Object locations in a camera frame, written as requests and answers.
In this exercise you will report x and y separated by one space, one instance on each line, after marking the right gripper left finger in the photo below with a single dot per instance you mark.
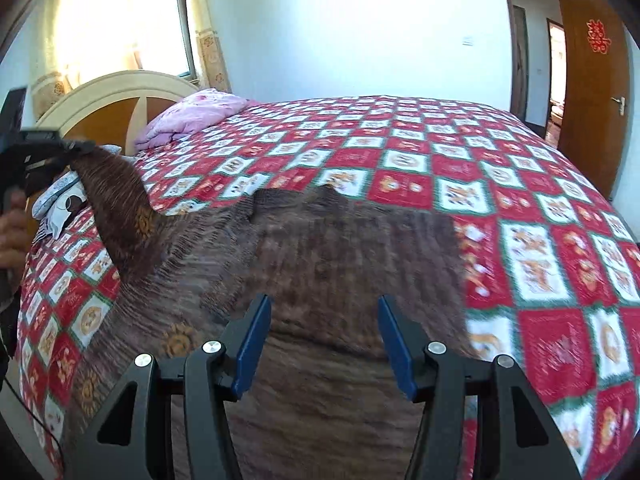
130 436

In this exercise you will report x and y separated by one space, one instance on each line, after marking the red patchwork bedspread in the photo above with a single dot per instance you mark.
551 271

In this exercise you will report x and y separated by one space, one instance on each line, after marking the yellow curtain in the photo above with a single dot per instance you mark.
208 57
76 41

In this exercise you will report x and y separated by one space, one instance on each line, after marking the brown knitted sweater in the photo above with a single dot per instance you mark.
324 403

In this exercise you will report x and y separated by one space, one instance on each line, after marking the brown wooden door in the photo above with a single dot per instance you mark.
593 133

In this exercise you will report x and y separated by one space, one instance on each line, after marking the blue grey pillow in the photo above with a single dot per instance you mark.
65 188

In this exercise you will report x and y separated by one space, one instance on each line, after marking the window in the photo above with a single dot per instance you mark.
163 37

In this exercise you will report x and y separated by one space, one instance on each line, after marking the pink pillow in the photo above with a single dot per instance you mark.
192 114

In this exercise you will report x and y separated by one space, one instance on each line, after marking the person's left hand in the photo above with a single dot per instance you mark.
14 238

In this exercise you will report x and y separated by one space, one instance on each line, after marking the yellow right curtain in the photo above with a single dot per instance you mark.
208 57

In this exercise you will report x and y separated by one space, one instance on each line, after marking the silver door handle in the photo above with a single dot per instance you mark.
621 104

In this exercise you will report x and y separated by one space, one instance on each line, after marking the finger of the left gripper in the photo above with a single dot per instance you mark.
27 148

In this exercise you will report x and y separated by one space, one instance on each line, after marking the yellow left curtain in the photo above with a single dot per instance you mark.
76 41

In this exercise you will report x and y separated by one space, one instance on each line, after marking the white patterned pillow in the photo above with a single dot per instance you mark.
58 219

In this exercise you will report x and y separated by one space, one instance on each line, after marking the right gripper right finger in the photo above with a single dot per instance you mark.
516 437

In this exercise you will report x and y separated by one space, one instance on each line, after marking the cream wooden headboard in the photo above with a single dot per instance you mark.
114 109

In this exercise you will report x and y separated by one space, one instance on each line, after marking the red double happiness sticker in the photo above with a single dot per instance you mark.
597 37

